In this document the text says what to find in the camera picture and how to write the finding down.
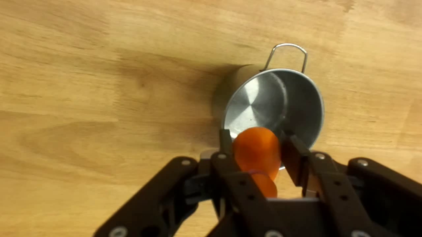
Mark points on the orange rubber duck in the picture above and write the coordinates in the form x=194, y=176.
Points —
x=257, y=149

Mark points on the small steel pot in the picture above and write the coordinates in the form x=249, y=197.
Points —
x=281, y=101

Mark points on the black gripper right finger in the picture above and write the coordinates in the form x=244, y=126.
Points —
x=369, y=193

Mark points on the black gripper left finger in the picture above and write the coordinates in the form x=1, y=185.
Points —
x=176, y=193

